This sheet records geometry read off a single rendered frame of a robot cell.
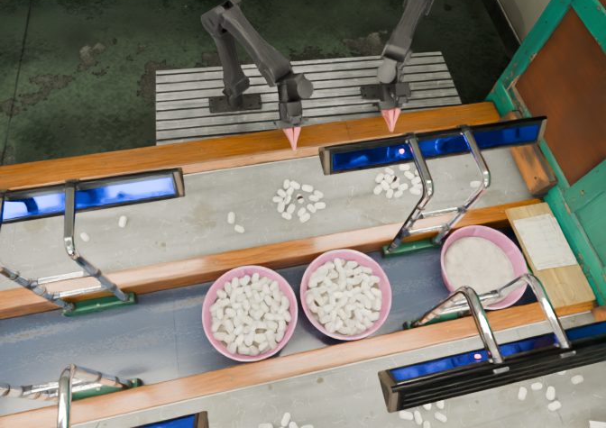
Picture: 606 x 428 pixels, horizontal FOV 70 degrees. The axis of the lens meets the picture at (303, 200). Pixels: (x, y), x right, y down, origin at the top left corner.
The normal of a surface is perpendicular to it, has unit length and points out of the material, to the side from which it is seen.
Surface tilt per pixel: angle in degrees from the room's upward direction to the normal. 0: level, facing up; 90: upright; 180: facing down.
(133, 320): 0
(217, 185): 0
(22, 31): 0
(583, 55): 90
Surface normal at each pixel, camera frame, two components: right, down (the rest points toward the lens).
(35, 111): 0.07, -0.46
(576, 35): -0.98, 0.16
